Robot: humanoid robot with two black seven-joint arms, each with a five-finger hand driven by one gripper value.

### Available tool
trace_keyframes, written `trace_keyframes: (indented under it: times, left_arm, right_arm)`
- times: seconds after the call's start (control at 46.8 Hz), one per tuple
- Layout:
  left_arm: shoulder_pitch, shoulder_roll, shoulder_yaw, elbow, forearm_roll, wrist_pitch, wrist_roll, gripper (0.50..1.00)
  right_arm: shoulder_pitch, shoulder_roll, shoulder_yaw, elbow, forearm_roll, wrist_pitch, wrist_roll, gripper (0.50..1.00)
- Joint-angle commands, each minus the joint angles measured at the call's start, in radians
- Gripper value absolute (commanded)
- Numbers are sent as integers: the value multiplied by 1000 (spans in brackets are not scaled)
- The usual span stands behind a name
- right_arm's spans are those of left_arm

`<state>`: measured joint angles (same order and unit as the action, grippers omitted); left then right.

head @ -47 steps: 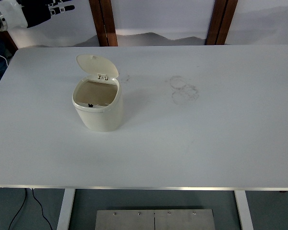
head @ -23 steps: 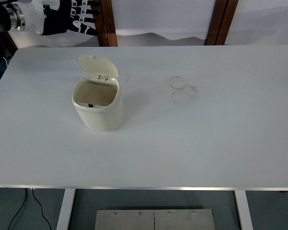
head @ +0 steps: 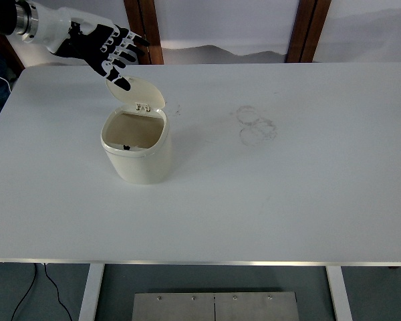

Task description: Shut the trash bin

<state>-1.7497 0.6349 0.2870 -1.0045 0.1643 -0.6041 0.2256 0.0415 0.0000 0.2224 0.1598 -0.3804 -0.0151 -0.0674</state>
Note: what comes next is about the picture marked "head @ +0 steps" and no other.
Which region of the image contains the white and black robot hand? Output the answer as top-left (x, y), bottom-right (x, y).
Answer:
top-left (31, 5), bottom-right (152, 92)

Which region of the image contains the cream plastic lidded trash bin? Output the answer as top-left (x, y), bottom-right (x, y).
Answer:
top-left (100, 75), bottom-right (172, 186)

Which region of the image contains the landscape print screen panel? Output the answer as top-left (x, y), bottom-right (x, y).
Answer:
top-left (312, 0), bottom-right (401, 65)
top-left (0, 0), bottom-right (145, 68)
top-left (152, 0), bottom-right (301, 65)

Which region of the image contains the white table leg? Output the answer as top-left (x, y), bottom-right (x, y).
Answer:
top-left (77, 263), bottom-right (106, 321)
top-left (325, 265), bottom-right (354, 321)

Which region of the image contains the grey metal plate with screws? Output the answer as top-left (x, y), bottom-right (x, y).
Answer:
top-left (130, 291), bottom-right (301, 321)

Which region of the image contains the brown wooden screen frame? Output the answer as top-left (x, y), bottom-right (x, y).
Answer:
top-left (0, 19), bottom-right (26, 71)
top-left (139, 0), bottom-right (165, 66)
top-left (301, 0), bottom-right (332, 64)
top-left (285, 0), bottom-right (317, 64)
top-left (123, 0), bottom-right (152, 66)

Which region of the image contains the thin black cable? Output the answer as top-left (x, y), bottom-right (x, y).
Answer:
top-left (43, 262), bottom-right (75, 321)
top-left (11, 262), bottom-right (40, 321)

